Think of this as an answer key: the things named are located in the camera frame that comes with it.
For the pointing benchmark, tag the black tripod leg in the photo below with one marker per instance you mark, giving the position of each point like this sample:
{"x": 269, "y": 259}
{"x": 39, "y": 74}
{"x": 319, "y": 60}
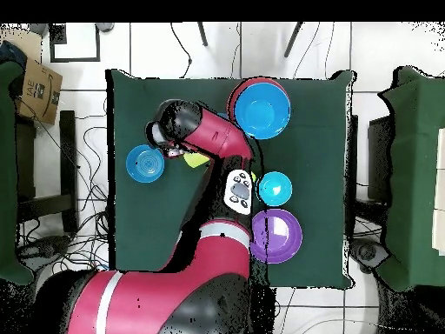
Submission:
{"x": 293, "y": 40}
{"x": 202, "y": 34}

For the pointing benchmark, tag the white board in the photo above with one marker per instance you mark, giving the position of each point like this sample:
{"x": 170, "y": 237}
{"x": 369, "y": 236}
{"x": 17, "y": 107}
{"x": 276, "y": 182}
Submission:
{"x": 439, "y": 208}

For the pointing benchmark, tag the dark green table cloth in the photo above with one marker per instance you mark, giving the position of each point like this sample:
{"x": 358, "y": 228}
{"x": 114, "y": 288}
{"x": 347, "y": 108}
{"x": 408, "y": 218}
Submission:
{"x": 313, "y": 156}

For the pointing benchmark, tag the black stool frame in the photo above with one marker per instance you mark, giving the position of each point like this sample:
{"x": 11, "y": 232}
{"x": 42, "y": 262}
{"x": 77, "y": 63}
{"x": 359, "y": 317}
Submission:
{"x": 67, "y": 156}

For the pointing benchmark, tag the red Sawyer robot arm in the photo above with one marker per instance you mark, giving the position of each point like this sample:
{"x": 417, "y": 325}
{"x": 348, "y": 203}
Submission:
{"x": 215, "y": 132}

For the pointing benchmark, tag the cardboard box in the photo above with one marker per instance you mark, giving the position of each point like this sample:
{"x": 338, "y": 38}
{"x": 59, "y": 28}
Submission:
{"x": 40, "y": 94}

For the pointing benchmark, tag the grey round floor object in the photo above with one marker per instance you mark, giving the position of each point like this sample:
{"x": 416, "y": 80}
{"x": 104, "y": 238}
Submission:
{"x": 38, "y": 28}
{"x": 104, "y": 26}

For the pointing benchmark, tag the large deep blue bowl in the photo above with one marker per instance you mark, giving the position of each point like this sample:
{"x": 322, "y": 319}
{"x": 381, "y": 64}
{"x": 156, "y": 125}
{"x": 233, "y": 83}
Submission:
{"x": 260, "y": 111}

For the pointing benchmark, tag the black furniture piece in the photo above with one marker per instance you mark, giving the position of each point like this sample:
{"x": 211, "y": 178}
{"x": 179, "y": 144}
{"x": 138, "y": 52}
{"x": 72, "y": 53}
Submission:
{"x": 379, "y": 156}

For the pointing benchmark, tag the large orange bowl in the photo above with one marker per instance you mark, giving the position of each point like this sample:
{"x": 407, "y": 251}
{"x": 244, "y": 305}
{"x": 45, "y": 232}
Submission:
{"x": 231, "y": 99}

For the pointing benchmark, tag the green cloth side table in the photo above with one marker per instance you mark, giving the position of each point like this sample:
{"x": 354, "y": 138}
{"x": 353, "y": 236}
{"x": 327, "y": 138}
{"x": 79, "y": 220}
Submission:
{"x": 7, "y": 174}
{"x": 410, "y": 139}

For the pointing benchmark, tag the yellow cup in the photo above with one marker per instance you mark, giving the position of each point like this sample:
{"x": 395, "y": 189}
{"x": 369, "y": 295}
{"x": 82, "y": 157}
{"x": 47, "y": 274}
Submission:
{"x": 194, "y": 160}

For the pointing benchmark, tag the black square floor frame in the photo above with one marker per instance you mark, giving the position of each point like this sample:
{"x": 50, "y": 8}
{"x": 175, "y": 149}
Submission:
{"x": 57, "y": 34}

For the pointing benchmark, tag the small light blue bowl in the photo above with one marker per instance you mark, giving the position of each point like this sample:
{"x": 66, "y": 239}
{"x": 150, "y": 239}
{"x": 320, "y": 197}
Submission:
{"x": 276, "y": 189}

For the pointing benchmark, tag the purple bowl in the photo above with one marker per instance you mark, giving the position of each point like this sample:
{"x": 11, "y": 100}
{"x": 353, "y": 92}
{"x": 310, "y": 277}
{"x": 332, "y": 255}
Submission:
{"x": 281, "y": 236}

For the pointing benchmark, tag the dark blue bag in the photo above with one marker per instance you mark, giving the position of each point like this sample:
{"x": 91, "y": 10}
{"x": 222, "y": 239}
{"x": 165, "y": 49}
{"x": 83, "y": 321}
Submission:
{"x": 12, "y": 54}

